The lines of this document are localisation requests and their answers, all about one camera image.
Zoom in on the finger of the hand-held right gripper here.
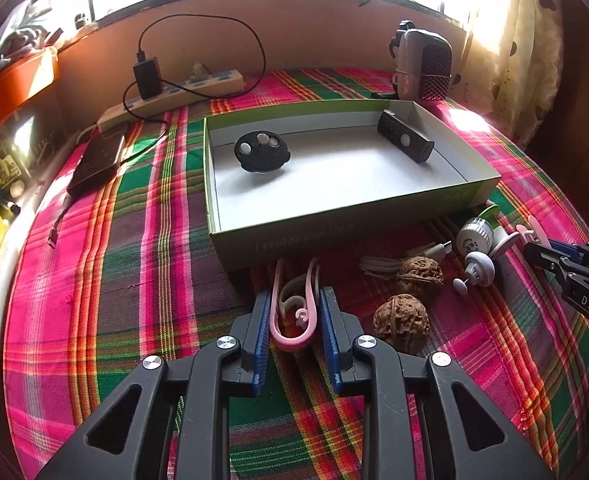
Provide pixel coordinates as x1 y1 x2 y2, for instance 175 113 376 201
548 241 589 277
523 241 589 336

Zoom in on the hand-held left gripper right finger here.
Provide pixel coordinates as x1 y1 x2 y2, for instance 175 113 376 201
318 289 557 480

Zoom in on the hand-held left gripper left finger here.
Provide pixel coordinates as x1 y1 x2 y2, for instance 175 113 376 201
37 290 272 480

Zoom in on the pink silicone case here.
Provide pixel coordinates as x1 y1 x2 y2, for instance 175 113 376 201
269 257 323 352

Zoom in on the pink plastic clip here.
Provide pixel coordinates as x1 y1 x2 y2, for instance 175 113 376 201
517 216 542 247

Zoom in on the white silicone ear hook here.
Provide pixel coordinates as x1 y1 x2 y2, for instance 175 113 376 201
280 280 315 323

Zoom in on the brown walnut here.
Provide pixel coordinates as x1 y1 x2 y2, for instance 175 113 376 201
398 256 445 301
373 294 431 356

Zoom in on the grey knob with pin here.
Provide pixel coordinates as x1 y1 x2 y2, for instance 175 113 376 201
453 252 496 295

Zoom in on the green and white round device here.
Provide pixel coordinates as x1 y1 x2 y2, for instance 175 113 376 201
457 206 501 261

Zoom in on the green cardboard box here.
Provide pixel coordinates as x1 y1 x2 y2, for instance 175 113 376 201
203 99 503 272

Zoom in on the plaid blanket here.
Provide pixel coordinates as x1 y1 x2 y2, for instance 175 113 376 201
2 67 589 480

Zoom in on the round black button remote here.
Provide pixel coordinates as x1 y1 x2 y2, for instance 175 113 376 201
234 131 291 175

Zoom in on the black rectangular textured device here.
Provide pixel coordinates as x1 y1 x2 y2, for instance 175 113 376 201
377 108 435 164

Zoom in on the cream dotted curtain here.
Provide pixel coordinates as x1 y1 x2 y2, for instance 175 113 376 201
467 0 566 147

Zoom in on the grey and black heater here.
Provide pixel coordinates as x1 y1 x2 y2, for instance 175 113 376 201
391 21 454 103

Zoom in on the black power bank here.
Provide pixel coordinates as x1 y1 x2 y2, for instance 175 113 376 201
67 132 128 196

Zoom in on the white power strip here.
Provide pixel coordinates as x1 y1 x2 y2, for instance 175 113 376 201
97 67 246 133

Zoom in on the black charger adapter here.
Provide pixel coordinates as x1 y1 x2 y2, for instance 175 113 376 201
133 50 164 101

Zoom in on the clear storage box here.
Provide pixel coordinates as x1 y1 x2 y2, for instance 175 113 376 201
0 102 69 206

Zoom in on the orange box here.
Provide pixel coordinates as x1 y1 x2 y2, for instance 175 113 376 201
0 50 58 127

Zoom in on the plastic bag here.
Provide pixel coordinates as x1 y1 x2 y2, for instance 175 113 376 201
0 0 58 63

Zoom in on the white coiled cable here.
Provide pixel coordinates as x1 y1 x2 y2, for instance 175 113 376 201
359 242 455 281

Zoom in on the short black usb cable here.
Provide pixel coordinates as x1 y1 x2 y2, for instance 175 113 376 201
47 191 78 251

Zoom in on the long black charger cable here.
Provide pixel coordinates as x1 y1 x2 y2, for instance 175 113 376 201
122 14 268 125

